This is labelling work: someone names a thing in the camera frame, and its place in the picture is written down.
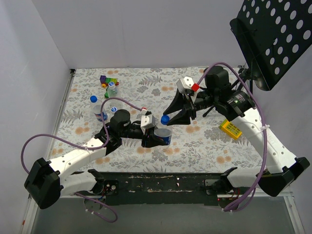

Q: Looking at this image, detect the Pepsi bottle blue label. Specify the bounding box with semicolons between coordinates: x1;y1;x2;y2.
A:
154;121;173;153

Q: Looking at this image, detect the blue bottle cap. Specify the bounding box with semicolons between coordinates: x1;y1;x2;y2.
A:
90;96;98;103
160;115;170;125

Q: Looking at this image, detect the clear unlabelled plastic bottle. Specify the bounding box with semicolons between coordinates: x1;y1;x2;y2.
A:
108;85;122;109

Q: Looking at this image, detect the Pocari Sweat labelled bottle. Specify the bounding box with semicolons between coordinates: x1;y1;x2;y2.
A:
91;99;108;121

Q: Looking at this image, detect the white bottle cap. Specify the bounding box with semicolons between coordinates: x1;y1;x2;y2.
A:
110;107;118;114

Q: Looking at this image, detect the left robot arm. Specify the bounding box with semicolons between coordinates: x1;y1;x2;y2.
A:
24;109;169;209

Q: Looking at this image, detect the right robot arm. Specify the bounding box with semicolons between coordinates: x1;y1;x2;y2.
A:
164;65;310;197

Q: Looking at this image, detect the yellow green toy block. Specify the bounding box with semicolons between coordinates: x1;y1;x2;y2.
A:
219;119;242;140

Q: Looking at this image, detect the green blue toy figure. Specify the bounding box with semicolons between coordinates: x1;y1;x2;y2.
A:
104;89;109;98

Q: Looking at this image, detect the colourful toy block train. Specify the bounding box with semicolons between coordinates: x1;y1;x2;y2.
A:
99;75;119;88

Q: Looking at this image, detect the black music stand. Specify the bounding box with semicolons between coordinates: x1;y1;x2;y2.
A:
230;0;312;91

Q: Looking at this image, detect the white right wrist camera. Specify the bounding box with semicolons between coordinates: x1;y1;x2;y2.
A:
176;77;200;102

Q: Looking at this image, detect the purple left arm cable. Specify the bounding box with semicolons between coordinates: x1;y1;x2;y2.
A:
20;97;147;223

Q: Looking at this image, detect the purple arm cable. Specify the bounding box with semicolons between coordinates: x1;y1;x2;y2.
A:
197;62;268;213
20;97;147;223

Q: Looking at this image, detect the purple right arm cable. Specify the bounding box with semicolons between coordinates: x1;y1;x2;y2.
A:
197;62;268;213

